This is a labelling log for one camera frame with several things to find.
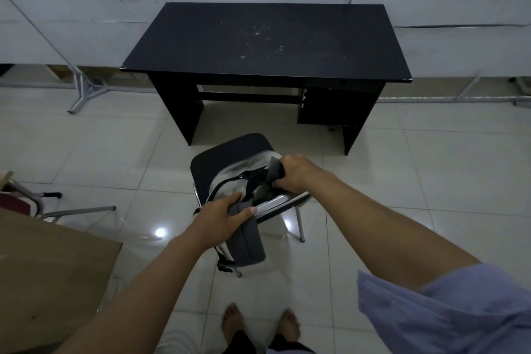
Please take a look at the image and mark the person's left hand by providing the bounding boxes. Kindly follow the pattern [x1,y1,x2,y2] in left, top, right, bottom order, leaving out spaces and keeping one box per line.
[188,193,258,248]

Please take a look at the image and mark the person's right hand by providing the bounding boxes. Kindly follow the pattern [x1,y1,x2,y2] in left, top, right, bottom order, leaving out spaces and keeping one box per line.
[272,154,335,194]

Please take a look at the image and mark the grey backpack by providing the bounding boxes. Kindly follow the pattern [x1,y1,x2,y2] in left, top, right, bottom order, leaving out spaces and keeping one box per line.
[194,152,287,272]

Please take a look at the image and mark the person's left forearm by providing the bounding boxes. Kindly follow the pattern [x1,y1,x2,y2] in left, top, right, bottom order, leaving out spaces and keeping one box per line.
[54,228,214,354]

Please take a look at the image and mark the person's right forearm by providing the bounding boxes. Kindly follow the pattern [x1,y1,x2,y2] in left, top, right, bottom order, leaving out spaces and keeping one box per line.
[309,171,482,294]

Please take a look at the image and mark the person's left foot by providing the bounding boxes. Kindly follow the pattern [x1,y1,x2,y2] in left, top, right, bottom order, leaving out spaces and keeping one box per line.
[222,303,246,346]

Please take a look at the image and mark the person's foot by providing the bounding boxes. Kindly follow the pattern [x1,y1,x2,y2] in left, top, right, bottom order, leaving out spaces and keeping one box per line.
[277,309,301,343]
[222,303,246,346]

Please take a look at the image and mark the person's right foot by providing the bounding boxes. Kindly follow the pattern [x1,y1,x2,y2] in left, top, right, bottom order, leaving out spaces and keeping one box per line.
[277,309,301,343]

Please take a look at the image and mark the black wooden desk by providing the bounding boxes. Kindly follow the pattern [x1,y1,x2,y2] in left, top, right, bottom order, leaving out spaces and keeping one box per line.
[120,2,413,156]

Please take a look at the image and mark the person's black trousers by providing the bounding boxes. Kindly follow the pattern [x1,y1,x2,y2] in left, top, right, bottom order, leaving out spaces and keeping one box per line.
[222,330,316,354]

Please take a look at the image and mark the grey metal partition stand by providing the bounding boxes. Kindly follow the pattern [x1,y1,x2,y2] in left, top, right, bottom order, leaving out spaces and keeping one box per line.
[0,0,159,114]

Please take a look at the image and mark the brown wooden table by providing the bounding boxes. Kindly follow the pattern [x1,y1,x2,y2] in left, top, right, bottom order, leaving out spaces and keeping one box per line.
[0,207,123,354]

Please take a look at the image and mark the red seat metal chair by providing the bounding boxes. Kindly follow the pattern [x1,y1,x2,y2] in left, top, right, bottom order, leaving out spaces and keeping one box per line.
[0,171,116,223]

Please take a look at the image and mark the person's lilac sleeve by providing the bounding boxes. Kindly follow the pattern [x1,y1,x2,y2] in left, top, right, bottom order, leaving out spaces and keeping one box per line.
[358,263,531,354]

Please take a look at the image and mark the black metal frame chair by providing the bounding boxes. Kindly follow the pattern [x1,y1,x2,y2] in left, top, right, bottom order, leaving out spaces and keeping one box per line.
[190,132,312,277]

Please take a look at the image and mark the grey metal floor rail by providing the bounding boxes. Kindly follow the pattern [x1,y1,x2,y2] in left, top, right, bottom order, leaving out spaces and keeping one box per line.
[377,76,531,109]

